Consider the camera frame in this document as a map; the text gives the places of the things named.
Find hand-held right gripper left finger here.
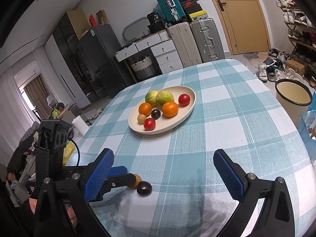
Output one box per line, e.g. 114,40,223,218
33,148,115,237

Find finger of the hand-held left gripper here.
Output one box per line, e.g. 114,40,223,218
101,173,137,195
109,166,128,177

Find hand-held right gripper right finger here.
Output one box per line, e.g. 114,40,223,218
213,149,295,237

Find red cherry tomato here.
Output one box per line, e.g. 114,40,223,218
144,118,156,131
178,93,190,106

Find small orange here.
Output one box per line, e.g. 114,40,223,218
138,102,153,117

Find cream ceramic plate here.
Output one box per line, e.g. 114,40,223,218
128,86,196,135

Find large orange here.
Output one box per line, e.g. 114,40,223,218
162,102,179,118

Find person's left hand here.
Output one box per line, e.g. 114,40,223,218
66,206,76,230

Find yellow bag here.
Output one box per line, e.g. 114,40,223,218
63,141,76,166

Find white paper towel roll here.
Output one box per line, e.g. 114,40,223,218
72,116,90,135

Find brown curtain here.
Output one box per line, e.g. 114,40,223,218
23,75,51,119

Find white air conditioner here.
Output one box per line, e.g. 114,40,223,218
13,63,41,82

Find green citrus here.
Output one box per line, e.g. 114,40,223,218
155,90,175,106
145,90,160,106

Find black glass cabinet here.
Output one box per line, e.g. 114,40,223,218
53,12,93,109

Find dark grey refrigerator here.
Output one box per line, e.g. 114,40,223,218
78,25,131,98

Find cream trash bin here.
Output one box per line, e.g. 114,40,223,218
275,79,313,114

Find woven laundry basket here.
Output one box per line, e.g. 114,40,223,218
131,56,156,80

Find group of loose sneakers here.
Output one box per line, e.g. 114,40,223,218
257,48,304,83

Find small door mat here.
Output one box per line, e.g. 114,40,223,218
243,51,260,67

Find tan cardboard carton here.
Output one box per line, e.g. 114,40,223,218
67,9,88,34

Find white drawer cabinet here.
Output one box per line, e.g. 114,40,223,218
115,33,183,76

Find cardboard box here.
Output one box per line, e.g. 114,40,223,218
285,60,305,76

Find grey suitcase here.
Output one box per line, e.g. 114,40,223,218
190,18,225,63

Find beige suitcase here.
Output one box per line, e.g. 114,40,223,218
168,22,203,68

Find oval mirror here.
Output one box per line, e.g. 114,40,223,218
123,16,149,42

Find gold metal shoe rack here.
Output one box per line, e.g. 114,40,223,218
276,0,316,87

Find tan wooden door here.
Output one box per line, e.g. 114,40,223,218
202,0,269,55

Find black yellow shoe box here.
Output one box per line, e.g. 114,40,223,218
186,8,208,21

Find rows of assorted shoes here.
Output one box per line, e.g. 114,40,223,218
276,0,316,70

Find teal suitcase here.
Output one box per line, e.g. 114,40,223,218
153,0,187,23

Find black cable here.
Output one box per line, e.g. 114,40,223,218
70,138,81,167

